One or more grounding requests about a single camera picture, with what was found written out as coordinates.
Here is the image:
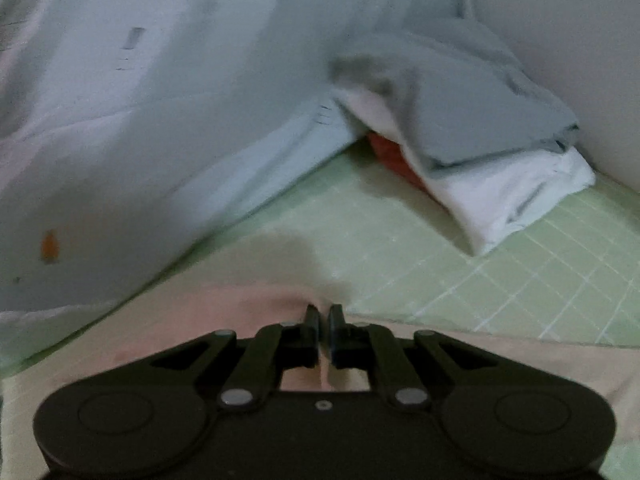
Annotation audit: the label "green grid bed sheet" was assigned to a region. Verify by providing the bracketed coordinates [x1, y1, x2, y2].
[0, 135, 640, 376]

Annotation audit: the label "white folded garment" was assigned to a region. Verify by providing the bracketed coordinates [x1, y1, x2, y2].
[340, 90, 596, 256]

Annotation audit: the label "beige pants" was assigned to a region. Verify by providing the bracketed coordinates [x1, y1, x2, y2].
[0, 280, 640, 480]

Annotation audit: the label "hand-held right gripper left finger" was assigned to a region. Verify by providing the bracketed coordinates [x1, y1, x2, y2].
[150, 304, 321, 413]

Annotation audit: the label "grey folded garment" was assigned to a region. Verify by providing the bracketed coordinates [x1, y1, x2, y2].
[327, 17, 581, 171]

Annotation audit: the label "orange cloth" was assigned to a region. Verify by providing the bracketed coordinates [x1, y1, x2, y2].
[367, 130, 436, 193]

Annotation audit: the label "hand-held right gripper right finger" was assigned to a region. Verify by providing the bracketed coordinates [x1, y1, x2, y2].
[327, 304, 493, 413]

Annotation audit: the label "light blue carrot print quilt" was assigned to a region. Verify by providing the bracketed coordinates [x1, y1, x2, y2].
[0, 0, 476, 366]

